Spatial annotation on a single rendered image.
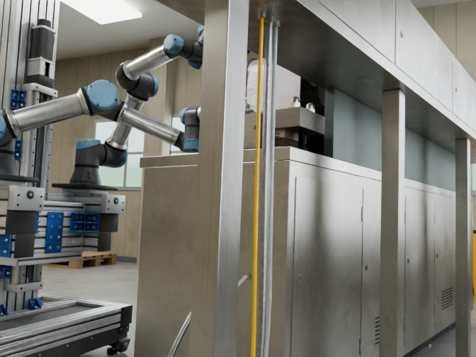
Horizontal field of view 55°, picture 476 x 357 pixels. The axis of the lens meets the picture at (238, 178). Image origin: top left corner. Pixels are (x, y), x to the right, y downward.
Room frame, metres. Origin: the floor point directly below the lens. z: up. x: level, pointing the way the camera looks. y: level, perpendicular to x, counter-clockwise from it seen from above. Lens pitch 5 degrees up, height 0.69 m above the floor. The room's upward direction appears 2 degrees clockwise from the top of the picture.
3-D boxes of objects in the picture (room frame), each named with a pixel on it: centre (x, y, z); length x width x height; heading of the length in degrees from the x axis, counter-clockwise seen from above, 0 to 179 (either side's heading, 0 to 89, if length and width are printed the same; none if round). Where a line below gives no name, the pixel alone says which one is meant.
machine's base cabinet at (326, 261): (2.47, -0.68, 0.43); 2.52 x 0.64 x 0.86; 142
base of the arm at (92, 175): (2.25, 0.76, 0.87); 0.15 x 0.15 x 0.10
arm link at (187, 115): (1.89, 0.20, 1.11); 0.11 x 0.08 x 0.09; 52
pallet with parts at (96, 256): (5.98, 2.24, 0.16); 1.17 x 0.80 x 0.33; 65
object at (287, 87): (1.64, -0.12, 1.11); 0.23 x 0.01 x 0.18; 52
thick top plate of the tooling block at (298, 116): (1.52, -0.07, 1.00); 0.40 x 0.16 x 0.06; 52
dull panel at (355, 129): (2.39, -0.99, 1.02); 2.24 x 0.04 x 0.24; 142
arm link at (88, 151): (2.26, 0.75, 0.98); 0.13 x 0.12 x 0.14; 141
